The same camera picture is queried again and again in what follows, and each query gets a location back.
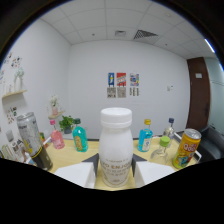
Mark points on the clear bottle green cap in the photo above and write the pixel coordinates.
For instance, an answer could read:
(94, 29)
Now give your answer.
(161, 151)

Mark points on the green potted plant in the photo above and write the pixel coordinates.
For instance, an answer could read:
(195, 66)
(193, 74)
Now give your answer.
(66, 123)

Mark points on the square ceiling vent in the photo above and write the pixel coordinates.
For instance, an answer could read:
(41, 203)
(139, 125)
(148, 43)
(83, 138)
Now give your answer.
(120, 33)

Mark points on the clear bottle blue cap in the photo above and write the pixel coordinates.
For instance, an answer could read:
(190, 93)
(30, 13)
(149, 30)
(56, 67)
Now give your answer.
(169, 130)

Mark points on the black chair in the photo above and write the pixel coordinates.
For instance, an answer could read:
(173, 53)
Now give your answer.
(213, 143)

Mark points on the multicolour wall poster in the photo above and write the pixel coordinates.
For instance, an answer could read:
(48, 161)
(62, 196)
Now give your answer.
(134, 80)

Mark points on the pink liquid bottle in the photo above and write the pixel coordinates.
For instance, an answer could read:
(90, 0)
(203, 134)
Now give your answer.
(57, 138)

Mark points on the red wall poster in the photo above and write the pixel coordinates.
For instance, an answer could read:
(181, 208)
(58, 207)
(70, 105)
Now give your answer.
(121, 79)

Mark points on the tall silver black can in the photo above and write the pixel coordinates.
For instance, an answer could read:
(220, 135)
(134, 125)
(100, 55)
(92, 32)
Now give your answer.
(33, 140)

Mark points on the white milk bottle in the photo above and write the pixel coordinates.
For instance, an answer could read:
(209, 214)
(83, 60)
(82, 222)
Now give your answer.
(116, 146)

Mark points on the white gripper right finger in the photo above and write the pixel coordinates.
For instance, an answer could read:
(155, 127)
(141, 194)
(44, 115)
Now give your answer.
(151, 172)

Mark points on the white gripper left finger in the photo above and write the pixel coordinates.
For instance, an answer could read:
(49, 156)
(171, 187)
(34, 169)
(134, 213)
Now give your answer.
(75, 173)

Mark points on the wooden wall shelf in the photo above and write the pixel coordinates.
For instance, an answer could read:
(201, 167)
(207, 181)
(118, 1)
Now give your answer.
(14, 93)

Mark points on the grey wall poster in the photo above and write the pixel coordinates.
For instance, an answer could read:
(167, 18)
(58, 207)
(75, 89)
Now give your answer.
(134, 92)
(111, 92)
(121, 92)

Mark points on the teal bottle dark cap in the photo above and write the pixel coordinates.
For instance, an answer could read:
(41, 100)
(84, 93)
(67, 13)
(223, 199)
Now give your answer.
(80, 140)

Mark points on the blue yellow wall poster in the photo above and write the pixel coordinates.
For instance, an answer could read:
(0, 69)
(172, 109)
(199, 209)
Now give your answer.
(111, 79)

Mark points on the dark ceiling air vent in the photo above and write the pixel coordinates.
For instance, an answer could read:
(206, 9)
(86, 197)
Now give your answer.
(145, 34)

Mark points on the brown door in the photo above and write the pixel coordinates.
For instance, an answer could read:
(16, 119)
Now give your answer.
(198, 95)

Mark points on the yellow orange drink can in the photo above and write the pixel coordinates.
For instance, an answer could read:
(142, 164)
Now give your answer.
(186, 150)

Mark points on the white-frame wooden two-tier shelf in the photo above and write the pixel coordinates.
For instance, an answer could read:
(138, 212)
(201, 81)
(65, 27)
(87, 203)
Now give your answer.
(66, 155)

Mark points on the light-blue bottle yellow cap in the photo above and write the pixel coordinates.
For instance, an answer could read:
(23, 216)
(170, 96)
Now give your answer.
(145, 140)

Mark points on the white flower vase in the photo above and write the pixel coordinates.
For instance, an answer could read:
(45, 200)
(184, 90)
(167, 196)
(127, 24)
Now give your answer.
(54, 106)

